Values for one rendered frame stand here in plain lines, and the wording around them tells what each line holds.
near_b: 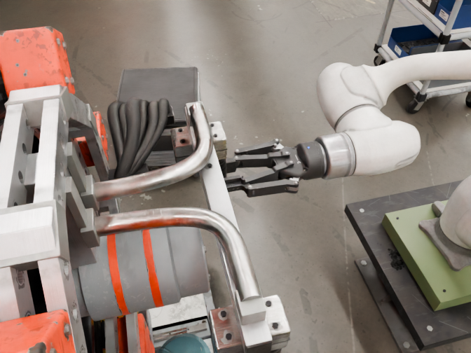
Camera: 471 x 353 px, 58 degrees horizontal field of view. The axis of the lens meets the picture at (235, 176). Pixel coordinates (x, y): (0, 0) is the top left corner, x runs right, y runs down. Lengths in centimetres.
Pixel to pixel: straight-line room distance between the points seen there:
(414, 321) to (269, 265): 59
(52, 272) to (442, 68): 80
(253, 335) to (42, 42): 44
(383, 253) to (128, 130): 98
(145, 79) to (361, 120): 125
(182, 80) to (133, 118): 131
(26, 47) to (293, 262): 130
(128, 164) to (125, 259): 13
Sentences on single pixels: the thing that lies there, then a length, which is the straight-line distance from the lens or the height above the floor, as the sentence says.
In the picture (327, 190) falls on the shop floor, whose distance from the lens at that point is 193.
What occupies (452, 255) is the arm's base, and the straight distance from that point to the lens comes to 140.
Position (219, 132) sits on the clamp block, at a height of 95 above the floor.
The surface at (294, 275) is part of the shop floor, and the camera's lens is 166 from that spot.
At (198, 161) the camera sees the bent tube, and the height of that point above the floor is 101.
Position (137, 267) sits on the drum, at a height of 91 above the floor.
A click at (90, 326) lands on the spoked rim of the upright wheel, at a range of 93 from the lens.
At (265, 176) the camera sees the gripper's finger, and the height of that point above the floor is 84.
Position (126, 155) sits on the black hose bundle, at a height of 101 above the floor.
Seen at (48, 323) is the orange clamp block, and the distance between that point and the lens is 41.
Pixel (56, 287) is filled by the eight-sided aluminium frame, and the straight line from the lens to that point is 43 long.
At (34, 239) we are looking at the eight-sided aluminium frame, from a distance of 43.
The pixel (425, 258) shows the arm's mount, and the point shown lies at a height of 35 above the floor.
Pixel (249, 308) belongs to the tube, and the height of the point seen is 100.
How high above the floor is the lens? 144
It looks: 48 degrees down
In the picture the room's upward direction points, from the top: straight up
